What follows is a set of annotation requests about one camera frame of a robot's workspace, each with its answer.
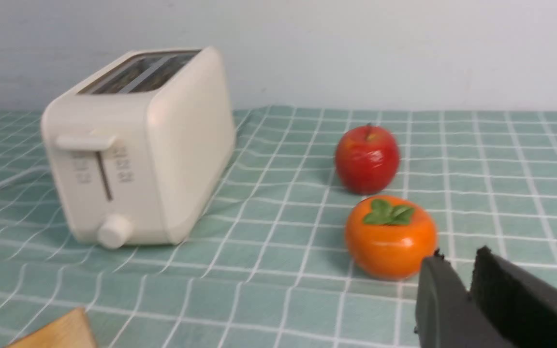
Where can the white two-slot toaster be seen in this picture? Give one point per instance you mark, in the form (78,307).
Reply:
(137,149)

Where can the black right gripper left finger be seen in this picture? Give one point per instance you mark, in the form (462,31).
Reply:
(446,315)

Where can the green checkered tablecloth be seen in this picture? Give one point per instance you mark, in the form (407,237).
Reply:
(266,266)

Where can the red apple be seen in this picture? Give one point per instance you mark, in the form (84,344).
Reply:
(367,159)

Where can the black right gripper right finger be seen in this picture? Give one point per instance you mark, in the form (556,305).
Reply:
(521,306)

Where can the orange persimmon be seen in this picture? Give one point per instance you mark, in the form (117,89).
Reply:
(388,237)

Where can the toast slice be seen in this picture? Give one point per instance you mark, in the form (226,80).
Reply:
(72,330)

